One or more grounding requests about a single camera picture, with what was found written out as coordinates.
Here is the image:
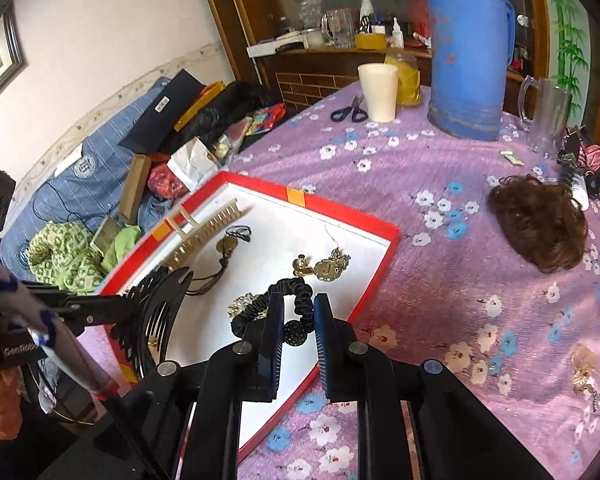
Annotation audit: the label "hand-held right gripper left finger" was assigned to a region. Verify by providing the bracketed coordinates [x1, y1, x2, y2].
[94, 291, 287, 480]

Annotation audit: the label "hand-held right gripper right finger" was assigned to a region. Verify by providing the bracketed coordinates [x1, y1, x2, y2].
[313, 293, 552, 480]

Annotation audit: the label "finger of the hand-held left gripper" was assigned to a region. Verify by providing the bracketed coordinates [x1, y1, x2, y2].
[20, 280, 149, 342]

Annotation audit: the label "gold flower brooch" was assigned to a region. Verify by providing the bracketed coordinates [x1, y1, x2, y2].
[227, 292, 269, 319]

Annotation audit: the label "black scrunchie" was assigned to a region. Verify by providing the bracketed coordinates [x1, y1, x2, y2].
[229, 277, 315, 349]

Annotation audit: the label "black hair comb clip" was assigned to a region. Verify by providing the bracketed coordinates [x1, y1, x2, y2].
[107, 265, 194, 382]

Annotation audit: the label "round gold pendant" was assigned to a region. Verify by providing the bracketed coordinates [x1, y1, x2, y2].
[292, 247, 352, 282]

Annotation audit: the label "black cord medallion necklace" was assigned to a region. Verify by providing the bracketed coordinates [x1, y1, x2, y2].
[184, 224, 254, 296]

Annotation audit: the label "red shallow box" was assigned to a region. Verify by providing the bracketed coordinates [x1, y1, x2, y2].
[97, 169, 401, 467]

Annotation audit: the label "cream hair claw clip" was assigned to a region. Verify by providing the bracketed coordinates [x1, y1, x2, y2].
[162, 204, 246, 269]

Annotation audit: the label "person's left hand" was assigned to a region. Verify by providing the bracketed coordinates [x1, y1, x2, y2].
[0, 369, 22, 442]

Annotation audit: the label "green patterned garment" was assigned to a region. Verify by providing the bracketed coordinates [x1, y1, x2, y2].
[27, 219, 142, 297]

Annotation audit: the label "blue denim cloth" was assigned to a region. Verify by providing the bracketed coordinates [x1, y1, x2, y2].
[137, 194, 169, 234]

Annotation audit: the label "blue checked quilt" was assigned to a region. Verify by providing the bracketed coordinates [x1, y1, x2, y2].
[0, 77, 177, 282]

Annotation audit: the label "narrow wooden box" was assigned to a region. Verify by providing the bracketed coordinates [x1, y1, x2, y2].
[117, 154, 152, 225]

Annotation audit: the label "purple floral tablecloth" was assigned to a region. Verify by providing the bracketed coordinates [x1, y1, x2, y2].
[75, 77, 600, 480]

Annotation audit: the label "red plastic bag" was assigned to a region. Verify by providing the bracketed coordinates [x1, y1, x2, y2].
[147, 162, 189, 199]

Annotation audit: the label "white paper bag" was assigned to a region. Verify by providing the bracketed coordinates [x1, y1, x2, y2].
[167, 137, 219, 194]

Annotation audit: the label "long black box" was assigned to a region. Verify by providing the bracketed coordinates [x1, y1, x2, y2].
[118, 69, 209, 154]

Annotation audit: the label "colourful snack packet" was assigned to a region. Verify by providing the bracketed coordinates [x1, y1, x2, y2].
[244, 103, 287, 136]

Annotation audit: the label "black plastic bag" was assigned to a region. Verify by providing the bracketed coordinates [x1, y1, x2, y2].
[162, 81, 277, 157]

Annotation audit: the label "brown hair bun piece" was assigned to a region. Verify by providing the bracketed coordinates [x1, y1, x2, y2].
[487, 174, 591, 275]

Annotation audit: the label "pearl gold brooch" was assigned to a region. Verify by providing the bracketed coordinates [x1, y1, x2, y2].
[569, 344, 600, 414]

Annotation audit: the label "cream paper cup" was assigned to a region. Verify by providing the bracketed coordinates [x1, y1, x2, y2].
[357, 63, 400, 124]

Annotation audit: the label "wooden cabinet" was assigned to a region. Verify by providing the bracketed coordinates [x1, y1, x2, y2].
[246, 34, 432, 112]

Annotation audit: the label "yellow jar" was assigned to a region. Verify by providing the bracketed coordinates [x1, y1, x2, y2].
[384, 52, 424, 107]

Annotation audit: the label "white lotion tube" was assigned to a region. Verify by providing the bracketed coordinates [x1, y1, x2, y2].
[569, 174, 591, 211]

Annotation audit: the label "large glass beer mug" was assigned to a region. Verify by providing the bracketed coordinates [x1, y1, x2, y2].
[517, 74, 574, 160]

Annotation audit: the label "small glass mug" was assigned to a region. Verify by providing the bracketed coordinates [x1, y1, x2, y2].
[321, 8, 356, 49]

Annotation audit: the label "blue thermos flask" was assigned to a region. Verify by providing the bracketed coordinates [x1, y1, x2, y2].
[423, 0, 516, 142]

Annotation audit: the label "pink black folded cloth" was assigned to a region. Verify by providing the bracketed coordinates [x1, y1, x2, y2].
[577, 139, 600, 174]

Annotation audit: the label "red lidded container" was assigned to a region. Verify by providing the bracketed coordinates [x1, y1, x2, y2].
[409, 0, 434, 47]

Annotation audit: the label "bamboo print glass panel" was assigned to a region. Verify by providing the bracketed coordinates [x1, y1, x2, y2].
[539, 0, 600, 112]

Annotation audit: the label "white taped cable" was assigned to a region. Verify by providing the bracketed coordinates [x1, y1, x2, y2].
[0, 244, 122, 402]

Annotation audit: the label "black handled scissors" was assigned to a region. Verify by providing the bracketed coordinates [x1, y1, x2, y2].
[329, 93, 369, 124]

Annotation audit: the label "framed wall picture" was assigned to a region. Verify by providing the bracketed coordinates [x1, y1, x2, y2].
[0, 2, 29, 107]

